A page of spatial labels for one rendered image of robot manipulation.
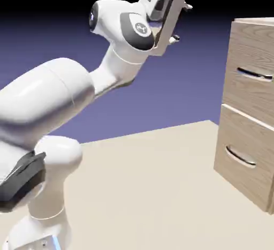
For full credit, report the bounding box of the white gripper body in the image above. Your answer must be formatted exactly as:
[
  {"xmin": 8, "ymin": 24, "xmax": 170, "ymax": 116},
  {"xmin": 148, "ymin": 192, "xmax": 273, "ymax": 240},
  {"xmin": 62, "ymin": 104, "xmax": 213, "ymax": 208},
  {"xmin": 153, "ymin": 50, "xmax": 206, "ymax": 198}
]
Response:
[{"xmin": 153, "ymin": 0, "xmax": 188, "ymax": 57}]

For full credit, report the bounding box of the light wood drawer front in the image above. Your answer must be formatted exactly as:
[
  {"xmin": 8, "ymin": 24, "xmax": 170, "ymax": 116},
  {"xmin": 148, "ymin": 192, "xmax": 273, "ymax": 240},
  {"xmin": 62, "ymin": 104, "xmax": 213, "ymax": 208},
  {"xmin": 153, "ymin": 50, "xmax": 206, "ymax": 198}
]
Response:
[
  {"xmin": 222, "ymin": 21, "xmax": 274, "ymax": 127},
  {"xmin": 213, "ymin": 103, "xmax": 274, "ymax": 214}
]

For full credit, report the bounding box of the light wood cabinet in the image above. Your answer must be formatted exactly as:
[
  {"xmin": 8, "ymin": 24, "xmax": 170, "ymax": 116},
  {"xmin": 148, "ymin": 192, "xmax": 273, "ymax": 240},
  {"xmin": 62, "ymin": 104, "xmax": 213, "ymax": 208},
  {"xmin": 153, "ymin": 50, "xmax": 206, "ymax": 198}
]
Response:
[{"xmin": 213, "ymin": 17, "xmax": 274, "ymax": 215}]

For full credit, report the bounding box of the curved metal drawer handle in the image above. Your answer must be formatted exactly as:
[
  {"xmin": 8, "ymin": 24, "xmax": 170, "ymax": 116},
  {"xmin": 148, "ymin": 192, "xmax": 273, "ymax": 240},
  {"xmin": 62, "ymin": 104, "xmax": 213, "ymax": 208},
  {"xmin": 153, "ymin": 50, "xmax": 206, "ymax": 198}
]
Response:
[
  {"xmin": 237, "ymin": 67, "xmax": 274, "ymax": 81},
  {"xmin": 225, "ymin": 145, "xmax": 257, "ymax": 169}
]

